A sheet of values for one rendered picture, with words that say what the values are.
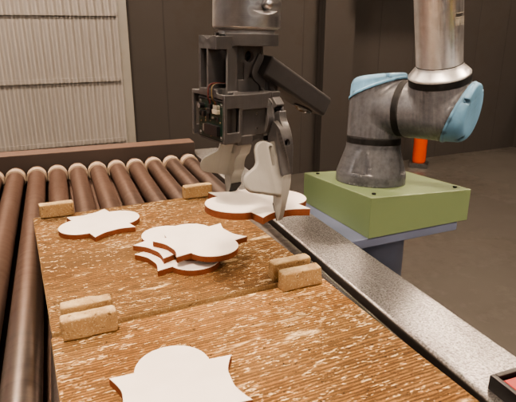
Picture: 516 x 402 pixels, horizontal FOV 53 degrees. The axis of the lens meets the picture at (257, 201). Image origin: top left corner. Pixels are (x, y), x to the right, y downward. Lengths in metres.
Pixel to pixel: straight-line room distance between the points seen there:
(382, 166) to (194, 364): 0.68
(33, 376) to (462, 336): 0.48
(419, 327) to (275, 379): 0.22
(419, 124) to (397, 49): 4.14
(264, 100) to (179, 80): 3.62
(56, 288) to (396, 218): 0.65
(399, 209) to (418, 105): 0.20
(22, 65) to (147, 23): 0.92
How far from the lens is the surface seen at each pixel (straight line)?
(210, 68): 0.57
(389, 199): 1.03
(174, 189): 1.17
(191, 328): 0.61
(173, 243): 0.76
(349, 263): 0.82
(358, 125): 1.10
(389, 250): 1.15
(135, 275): 0.74
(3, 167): 1.48
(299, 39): 4.58
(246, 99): 0.56
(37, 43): 3.96
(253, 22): 0.56
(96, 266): 0.78
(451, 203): 1.15
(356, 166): 1.10
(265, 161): 0.58
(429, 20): 1.00
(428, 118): 1.04
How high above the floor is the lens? 1.26
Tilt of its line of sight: 18 degrees down
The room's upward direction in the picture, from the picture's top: straight up
